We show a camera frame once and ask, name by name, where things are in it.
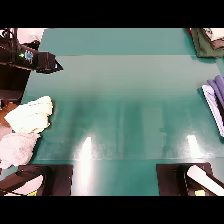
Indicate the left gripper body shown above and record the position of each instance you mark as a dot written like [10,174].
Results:
[46,62]

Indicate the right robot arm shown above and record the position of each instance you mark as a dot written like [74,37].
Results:
[203,178]

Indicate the pink garment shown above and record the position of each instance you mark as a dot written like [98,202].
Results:
[16,148]

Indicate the dark green garment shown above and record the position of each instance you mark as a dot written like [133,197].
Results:
[203,46]

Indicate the lavender garment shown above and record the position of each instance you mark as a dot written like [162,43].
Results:
[213,106]

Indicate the white garment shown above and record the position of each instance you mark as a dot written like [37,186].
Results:
[216,32]

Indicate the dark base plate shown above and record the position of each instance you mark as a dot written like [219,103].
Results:
[60,180]
[166,180]

